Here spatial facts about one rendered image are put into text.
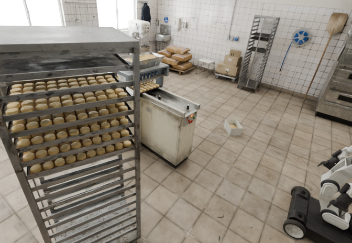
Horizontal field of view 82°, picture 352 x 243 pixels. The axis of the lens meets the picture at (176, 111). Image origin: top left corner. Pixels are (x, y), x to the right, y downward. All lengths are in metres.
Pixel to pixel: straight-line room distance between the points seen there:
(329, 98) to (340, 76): 0.47
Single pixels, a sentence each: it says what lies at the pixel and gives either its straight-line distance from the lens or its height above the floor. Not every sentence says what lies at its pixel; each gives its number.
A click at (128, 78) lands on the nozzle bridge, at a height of 1.14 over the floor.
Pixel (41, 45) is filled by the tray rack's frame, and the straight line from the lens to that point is 0.99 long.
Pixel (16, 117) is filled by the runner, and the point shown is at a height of 1.50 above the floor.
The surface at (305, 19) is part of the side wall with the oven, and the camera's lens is 6.03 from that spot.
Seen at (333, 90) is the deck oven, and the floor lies 0.65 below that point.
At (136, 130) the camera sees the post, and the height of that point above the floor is 1.30.
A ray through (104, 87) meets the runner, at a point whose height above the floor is 1.59.
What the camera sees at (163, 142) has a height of 0.34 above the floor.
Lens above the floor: 2.02
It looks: 29 degrees down
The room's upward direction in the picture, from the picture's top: 5 degrees clockwise
